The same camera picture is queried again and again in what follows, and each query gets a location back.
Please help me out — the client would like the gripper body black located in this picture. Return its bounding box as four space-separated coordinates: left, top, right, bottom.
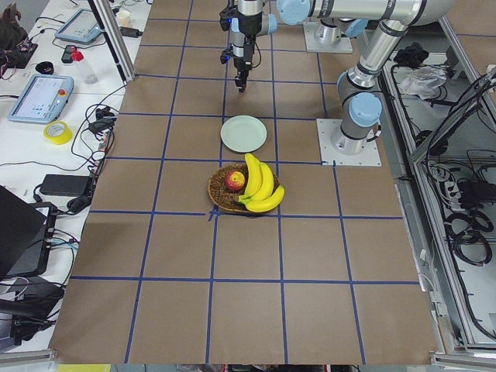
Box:
220 34 257 80

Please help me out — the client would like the teach pendant near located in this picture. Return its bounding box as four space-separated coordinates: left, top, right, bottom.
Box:
8 74 74 124

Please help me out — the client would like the aluminium frame post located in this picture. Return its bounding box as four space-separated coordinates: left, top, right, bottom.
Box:
88 0 136 84

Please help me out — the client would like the red apple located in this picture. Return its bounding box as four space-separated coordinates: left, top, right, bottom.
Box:
225 170 246 192

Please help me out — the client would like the paper cup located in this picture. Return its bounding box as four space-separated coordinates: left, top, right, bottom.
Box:
116 9 131 27

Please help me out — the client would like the teach pendant far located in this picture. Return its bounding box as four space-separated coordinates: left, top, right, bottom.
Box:
55 9 102 44

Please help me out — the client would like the light green plate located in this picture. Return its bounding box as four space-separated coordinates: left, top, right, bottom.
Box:
220 115 267 153

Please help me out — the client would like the yellow banana bunch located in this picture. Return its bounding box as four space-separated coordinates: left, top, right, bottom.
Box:
238 153 285 213

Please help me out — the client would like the woven wicker basket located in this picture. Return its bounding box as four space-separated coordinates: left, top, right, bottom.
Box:
208 164 285 215

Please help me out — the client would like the black phone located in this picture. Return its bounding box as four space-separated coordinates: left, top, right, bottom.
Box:
61 45 77 64

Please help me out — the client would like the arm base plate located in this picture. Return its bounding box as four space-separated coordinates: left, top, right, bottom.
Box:
303 22 353 53
316 119 381 167

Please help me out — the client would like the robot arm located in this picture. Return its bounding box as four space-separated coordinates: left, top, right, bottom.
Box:
277 0 454 156
219 0 277 92

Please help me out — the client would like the clear bottle red cap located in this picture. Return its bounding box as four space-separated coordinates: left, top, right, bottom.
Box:
71 47 98 84

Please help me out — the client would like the yellow tape roll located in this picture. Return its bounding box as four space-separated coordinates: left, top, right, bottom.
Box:
43 120 73 146

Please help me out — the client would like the teach pendant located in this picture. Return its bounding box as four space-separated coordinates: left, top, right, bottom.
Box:
55 9 102 44
8 74 74 124

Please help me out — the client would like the black power adapter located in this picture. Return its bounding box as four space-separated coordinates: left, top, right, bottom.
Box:
40 174 91 197

